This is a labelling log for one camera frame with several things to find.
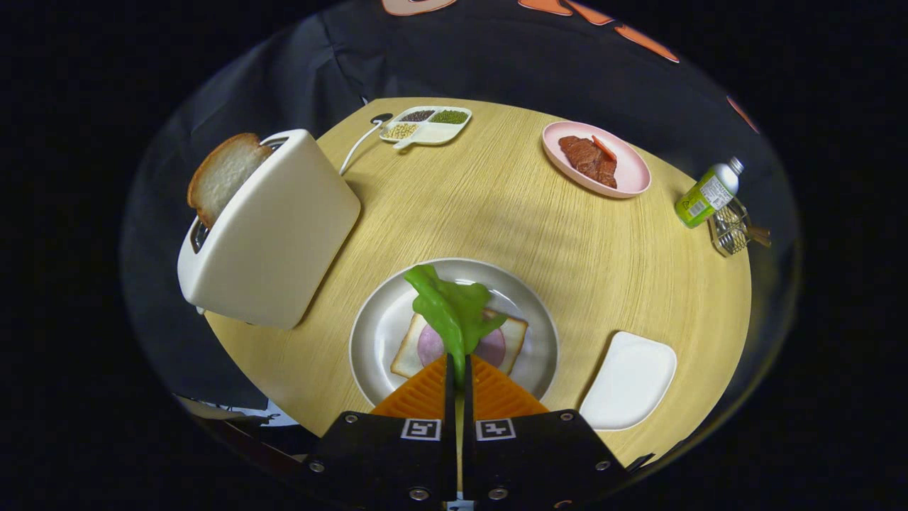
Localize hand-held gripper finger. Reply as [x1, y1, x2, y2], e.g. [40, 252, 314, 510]
[306, 355, 458, 506]
[463, 353, 631, 506]

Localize green lettuce leaf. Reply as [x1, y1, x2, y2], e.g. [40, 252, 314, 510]
[404, 264, 509, 388]

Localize thick white bread slice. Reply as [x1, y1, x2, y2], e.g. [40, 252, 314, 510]
[187, 133, 274, 229]

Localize pink ham slice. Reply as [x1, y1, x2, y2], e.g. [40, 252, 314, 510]
[417, 323, 507, 370]

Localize thin flat bread slice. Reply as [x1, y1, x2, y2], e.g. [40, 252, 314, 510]
[390, 308, 529, 379]

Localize round white plate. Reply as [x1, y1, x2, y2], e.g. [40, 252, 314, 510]
[349, 258, 560, 409]

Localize white square plate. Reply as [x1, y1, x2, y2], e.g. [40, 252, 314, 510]
[579, 331, 677, 432]

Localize white toaster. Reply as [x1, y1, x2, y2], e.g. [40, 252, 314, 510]
[177, 128, 362, 330]

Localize white divided dish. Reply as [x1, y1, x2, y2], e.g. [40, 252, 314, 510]
[378, 106, 473, 150]

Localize brown meat slices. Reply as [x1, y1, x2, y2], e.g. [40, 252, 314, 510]
[558, 135, 619, 189]

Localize pink plate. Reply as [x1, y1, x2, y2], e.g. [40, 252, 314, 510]
[542, 121, 652, 199]

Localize green label metal bottle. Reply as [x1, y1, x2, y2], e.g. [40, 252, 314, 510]
[675, 157, 745, 229]

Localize white toaster cable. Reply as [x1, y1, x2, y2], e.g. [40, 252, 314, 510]
[339, 113, 393, 176]

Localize small wire basket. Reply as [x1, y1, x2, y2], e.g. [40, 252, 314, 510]
[708, 197, 754, 257]

